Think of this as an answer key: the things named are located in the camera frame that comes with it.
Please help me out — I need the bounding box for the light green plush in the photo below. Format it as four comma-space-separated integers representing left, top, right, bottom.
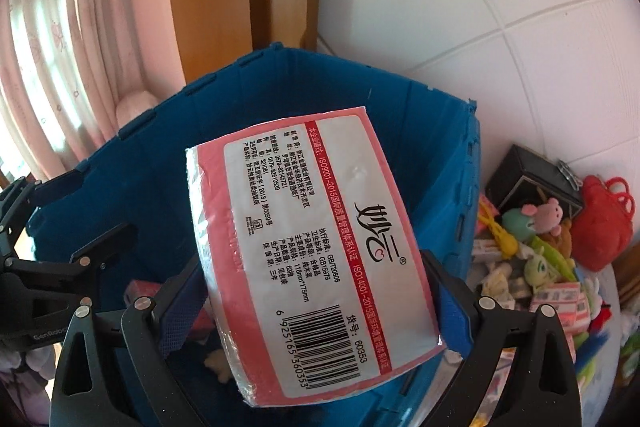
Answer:
522, 237, 576, 293

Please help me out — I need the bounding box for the blue plastic crate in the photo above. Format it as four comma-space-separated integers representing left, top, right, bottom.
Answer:
26, 43, 482, 427

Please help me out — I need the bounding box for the large labelled pink tissue pack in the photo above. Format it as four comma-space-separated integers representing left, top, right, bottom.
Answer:
185, 105, 447, 408

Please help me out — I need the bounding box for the white rabbit plush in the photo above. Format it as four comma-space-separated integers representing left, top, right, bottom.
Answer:
580, 272, 608, 303

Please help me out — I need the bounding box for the small pink pig plush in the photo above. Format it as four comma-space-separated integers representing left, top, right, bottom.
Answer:
520, 199, 563, 233

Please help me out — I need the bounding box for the black box with metal clasp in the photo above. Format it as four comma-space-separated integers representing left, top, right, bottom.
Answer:
485, 144, 586, 220

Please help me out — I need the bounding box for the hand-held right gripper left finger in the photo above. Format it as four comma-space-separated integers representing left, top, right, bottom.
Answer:
50, 252, 211, 427

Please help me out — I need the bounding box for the yellow and white plush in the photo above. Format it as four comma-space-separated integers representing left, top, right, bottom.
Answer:
480, 264, 526, 303

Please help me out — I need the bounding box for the blue fuzzy duster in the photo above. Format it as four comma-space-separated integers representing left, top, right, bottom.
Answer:
570, 322, 608, 358

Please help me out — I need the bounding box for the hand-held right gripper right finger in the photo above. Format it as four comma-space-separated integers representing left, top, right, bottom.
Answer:
420, 249, 583, 427

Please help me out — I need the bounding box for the pink fluffy cloth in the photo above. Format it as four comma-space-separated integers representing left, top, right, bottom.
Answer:
0, 342, 56, 427

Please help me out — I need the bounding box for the red toy suitcase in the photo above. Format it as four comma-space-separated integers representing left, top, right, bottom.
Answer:
570, 174, 633, 273

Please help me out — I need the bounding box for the brown bear plush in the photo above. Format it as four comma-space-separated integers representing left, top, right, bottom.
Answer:
552, 219, 576, 253

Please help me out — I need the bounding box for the pink curtain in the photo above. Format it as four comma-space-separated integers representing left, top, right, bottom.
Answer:
0, 0, 171, 188

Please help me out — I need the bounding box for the pink rounded cushion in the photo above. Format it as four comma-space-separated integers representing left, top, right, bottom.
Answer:
116, 91, 157, 128

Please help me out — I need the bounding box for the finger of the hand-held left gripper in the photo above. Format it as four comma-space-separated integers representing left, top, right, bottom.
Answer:
0, 166, 92, 254
70, 222, 139, 279

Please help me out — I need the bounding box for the yellow plastic toy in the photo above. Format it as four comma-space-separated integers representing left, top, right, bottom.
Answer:
477, 197, 518, 258

